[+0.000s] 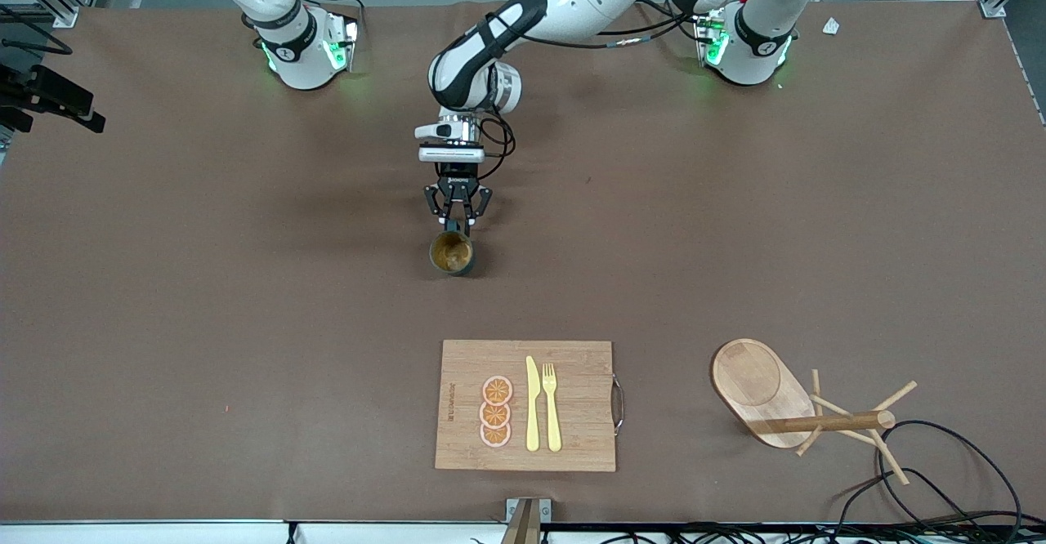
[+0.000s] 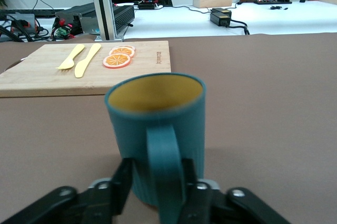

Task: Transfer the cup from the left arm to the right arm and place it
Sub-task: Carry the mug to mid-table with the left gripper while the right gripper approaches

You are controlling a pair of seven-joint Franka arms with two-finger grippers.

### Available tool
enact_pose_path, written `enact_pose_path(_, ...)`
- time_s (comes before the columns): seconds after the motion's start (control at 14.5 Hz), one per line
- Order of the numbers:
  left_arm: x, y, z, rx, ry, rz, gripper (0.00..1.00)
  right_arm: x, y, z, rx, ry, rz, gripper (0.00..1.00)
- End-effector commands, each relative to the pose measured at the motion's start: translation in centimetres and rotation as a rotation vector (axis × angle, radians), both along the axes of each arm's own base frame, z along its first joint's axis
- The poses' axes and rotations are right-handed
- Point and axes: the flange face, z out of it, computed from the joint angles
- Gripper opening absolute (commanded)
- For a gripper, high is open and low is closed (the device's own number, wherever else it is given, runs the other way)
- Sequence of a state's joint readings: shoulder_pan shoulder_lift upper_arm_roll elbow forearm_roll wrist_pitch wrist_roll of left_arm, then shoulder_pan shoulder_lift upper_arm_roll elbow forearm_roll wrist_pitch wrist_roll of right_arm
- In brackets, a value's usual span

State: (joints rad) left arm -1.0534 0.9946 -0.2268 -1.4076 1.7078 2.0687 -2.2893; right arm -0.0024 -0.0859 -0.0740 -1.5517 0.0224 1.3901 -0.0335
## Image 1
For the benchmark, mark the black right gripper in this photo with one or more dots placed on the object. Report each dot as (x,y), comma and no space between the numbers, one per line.
(11,88)

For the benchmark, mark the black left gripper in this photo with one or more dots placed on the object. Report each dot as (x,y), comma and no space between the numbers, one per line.
(458,182)

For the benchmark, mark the dark green cup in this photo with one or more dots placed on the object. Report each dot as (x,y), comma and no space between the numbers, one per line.
(452,254)

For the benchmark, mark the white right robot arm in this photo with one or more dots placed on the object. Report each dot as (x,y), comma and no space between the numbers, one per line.
(298,54)

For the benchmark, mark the orange slice toy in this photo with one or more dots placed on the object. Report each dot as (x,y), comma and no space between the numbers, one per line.
(497,390)
(494,414)

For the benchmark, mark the yellow plastic knife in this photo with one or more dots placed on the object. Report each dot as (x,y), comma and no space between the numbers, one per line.
(533,413)

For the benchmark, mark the yellow plastic fork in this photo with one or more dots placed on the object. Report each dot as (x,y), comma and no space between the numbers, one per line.
(552,421)

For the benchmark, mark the wooden cutting board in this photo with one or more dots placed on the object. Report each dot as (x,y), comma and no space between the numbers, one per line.
(572,413)

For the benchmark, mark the brown table cloth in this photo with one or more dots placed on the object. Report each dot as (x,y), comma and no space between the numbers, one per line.
(245,323)

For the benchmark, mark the wooden mug tree stand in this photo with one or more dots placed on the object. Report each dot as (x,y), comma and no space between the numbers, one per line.
(756,381)

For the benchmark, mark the white paper scrap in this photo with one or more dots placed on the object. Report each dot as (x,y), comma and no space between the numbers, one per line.
(831,26)

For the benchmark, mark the metal bracket with wooden bar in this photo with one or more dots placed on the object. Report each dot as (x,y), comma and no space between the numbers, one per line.
(528,519)

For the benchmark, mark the white table edge rail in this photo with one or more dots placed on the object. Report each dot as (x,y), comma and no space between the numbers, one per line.
(147,532)

